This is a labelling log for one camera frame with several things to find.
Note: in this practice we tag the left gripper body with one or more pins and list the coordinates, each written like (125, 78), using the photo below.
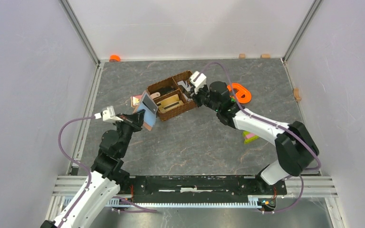
(126, 127)

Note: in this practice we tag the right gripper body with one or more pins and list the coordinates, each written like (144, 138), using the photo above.
(202, 97)

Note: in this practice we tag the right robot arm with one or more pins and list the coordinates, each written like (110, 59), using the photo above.
(295, 147)

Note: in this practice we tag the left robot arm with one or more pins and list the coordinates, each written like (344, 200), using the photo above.
(105, 177)

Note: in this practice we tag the silver cards pile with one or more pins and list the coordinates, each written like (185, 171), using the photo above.
(186, 89)

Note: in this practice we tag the gold cards pile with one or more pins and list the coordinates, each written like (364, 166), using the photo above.
(169, 103)

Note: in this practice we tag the brown wicker basket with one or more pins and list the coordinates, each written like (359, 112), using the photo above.
(168, 87)

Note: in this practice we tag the yellow green toy bricks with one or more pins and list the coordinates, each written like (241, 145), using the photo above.
(249, 137)

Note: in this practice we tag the orange cap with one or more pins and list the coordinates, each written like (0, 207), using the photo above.
(114, 58)

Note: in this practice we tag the curved wooden piece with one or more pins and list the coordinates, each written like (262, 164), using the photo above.
(296, 94)

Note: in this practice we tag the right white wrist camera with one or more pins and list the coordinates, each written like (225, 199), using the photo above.
(198, 80)

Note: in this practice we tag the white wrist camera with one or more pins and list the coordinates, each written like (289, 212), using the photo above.
(108, 115)
(198, 80)

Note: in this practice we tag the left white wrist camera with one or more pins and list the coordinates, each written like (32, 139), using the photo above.
(108, 115)

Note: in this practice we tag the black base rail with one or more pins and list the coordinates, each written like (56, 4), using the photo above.
(198, 189)

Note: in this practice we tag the white comb cable duct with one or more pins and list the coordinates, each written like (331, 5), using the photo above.
(252, 203)

